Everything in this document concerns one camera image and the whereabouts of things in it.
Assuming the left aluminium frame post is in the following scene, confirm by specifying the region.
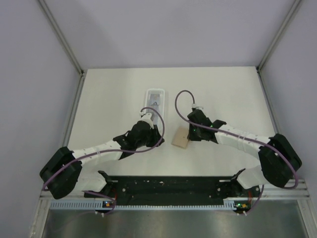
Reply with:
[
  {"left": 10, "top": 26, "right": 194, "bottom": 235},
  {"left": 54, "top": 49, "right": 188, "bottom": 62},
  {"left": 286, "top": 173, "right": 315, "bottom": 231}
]
[{"left": 37, "top": 0, "right": 86, "bottom": 75}]

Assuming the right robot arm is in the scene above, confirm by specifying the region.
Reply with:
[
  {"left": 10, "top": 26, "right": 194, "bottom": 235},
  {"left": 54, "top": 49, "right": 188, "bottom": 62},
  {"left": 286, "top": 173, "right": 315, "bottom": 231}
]
[{"left": 187, "top": 109, "right": 302, "bottom": 196}]

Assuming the right aluminium frame post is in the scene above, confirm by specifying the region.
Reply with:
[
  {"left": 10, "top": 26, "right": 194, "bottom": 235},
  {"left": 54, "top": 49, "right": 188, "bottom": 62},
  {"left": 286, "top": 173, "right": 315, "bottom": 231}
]
[{"left": 256, "top": 0, "right": 308, "bottom": 71}]

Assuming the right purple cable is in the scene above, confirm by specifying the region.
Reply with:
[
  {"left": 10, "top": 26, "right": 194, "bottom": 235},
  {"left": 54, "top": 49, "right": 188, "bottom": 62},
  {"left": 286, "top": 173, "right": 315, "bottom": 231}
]
[{"left": 174, "top": 89, "right": 299, "bottom": 188}]

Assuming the grey slotted cable duct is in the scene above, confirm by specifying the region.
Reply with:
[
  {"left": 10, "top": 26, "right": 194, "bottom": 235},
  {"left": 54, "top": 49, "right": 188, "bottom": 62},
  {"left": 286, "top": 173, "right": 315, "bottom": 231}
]
[{"left": 50, "top": 199, "right": 245, "bottom": 211}]

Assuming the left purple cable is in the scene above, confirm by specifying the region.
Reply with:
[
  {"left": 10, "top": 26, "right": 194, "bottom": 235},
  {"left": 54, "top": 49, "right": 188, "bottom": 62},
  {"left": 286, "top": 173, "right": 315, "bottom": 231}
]
[{"left": 41, "top": 106, "right": 166, "bottom": 191}]

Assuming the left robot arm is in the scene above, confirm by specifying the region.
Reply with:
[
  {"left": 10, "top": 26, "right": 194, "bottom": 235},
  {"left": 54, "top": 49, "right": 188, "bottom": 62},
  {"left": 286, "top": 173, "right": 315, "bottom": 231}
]
[{"left": 40, "top": 119, "right": 165, "bottom": 199}]

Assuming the purple cable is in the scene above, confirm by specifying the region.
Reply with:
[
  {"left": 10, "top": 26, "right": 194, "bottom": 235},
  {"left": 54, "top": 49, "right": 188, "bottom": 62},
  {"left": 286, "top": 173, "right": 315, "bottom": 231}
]
[
  {"left": 174, "top": 89, "right": 299, "bottom": 188},
  {"left": 41, "top": 106, "right": 166, "bottom": 191}
]

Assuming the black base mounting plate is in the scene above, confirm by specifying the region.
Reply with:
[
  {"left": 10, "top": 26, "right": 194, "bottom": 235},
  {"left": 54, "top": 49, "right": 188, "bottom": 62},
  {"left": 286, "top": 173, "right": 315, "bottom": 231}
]
[{"left": 84, "top": 175, "right": 264, "bottom": 206}]

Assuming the beige card holder wallet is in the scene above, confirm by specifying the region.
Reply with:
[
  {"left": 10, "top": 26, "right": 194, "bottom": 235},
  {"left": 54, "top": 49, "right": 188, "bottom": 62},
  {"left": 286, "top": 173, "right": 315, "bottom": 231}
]
[{"left": 171, "top": 126, "right": 189, "bottom": 149}]

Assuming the aluminium frame post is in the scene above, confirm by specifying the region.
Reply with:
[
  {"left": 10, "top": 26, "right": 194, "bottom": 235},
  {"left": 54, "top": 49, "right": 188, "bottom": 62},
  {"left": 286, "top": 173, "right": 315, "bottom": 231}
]
[
  {"left": 256, "top": 0, "right": 308, "bottom": 71},
  {"left": 37, "top": 0, "right": 86, "bottom": 75}
]

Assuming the clear plastic card tray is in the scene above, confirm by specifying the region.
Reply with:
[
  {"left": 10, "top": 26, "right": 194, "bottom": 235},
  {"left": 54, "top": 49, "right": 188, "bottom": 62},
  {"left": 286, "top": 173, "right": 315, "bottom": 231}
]
[{"left": 144, "top": 88, "right": 165, "bottom": 134}]

